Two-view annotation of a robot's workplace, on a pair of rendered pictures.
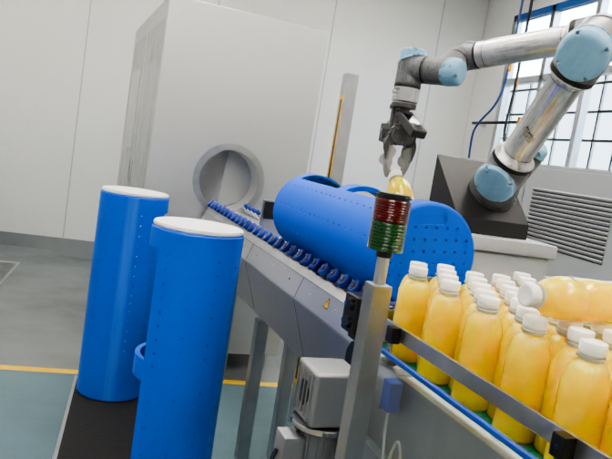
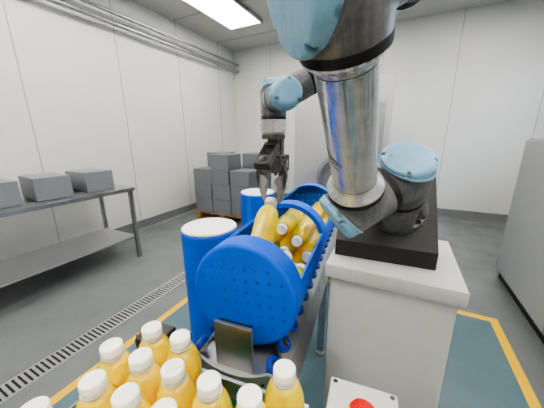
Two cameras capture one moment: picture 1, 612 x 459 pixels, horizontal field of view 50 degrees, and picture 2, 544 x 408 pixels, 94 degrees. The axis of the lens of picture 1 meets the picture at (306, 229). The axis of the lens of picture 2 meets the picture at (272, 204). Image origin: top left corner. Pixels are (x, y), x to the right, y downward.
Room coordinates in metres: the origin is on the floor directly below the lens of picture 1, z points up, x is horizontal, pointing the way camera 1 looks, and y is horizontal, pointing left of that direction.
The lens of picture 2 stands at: (1.31, -0.75, 1.48)
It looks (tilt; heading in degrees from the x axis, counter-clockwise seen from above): 15 degrees down; 42
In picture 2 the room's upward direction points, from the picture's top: straight up
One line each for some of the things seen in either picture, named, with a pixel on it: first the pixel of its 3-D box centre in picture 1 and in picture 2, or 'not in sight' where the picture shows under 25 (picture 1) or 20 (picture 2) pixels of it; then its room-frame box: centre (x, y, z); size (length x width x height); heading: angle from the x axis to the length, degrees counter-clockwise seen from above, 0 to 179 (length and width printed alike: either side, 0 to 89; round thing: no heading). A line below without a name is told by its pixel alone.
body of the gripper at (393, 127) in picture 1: (399, 125); (274, 155); (1.92, -0.22, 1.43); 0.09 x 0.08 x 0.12; 22
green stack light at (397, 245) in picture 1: (387, 236); not in sight; (1.14, -0.14, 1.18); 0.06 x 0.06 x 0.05
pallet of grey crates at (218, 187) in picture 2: not in sight; (233, 185); (4.34, 2.91, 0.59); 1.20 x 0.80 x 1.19; 105
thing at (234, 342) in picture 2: not in sight; (235, 344); (1.63, -0.34, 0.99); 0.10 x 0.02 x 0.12; 112
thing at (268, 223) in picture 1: (271, 218); not in sight; (2.87, 0.15, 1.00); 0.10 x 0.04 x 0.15; 112
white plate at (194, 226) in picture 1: (198, 226); (209, 226); (2.03, 0.33, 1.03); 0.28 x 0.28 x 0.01
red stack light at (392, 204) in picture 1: (391, 210); not in sight; (1.14, -0.14, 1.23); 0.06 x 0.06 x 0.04
